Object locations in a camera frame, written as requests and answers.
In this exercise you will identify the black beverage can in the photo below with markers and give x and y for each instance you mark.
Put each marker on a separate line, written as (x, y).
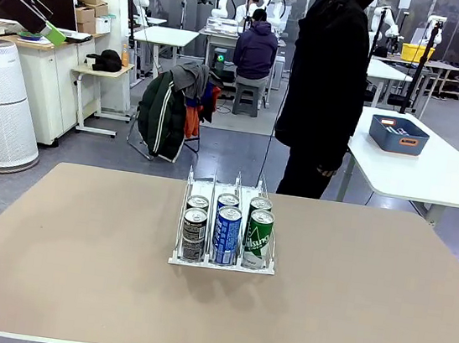
(198, 202)
(192, 238)

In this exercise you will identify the person's left hand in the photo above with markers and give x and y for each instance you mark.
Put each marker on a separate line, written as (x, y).
(326, 172)

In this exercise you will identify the green blue bowl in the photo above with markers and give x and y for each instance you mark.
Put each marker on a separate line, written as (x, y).
(31, 36)

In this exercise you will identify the black keyboard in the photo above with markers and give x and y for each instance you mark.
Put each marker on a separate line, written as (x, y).
(78, 36)

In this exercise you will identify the wooden shelf rack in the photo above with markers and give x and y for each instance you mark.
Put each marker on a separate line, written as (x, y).
(458, 69)

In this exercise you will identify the white cabinet with wood top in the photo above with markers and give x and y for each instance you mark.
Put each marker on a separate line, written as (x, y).
(42, 83)

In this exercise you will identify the small white box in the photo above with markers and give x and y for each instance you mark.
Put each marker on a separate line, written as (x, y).
(103, 26)

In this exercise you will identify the white paper cup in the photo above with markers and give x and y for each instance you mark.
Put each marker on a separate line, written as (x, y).
(90, 61)

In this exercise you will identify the white side table wood top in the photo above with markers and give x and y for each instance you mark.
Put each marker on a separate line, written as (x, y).
(98, 72)

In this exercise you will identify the black bag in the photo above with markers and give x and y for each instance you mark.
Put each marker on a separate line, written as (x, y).
(108, 60)

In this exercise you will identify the yellow plastic bin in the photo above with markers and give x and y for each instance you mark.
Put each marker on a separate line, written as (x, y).
(412, 54)

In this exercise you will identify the white cylindrical air purifier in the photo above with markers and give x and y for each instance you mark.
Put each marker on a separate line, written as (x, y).
(1, 107)

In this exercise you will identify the orange drink bottle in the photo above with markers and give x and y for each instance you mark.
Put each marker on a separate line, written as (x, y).
(125, 58)

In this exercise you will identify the black tripod stand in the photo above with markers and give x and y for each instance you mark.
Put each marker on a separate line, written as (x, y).
(405, 106)

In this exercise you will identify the dark green striped jacket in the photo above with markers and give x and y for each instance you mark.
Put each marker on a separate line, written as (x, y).
(160, 120)

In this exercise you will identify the grey garment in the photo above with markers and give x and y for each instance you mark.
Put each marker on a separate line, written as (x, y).
(191, 77)

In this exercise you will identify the large white table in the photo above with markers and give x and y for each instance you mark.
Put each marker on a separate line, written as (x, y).
(423, 176)

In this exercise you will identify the person in black jacket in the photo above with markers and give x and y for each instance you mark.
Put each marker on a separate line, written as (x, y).
(325, 87)

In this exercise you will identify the grey workbench with equipment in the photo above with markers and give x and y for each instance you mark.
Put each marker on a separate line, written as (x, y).
(217, 36)

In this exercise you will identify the orange blue jacket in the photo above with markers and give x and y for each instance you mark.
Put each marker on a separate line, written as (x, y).
(191, 120)

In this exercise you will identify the computer tower green light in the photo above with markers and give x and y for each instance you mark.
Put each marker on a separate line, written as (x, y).
(221, 58)

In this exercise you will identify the seated person purple hoodie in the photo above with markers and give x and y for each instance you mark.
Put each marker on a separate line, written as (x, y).
(254, 52)

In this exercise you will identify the grey step stool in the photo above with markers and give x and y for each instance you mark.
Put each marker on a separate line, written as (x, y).
(247, 102)

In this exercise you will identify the blue Pocari Sweat can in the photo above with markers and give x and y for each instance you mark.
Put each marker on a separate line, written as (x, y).
(228, 200)
(226, 234)

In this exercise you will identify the green Chilsung cider can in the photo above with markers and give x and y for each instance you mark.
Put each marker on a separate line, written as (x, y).
(258, 238)
(261, 203)

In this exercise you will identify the metal chair frame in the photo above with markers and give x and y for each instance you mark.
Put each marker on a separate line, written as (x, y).
(132, 142)

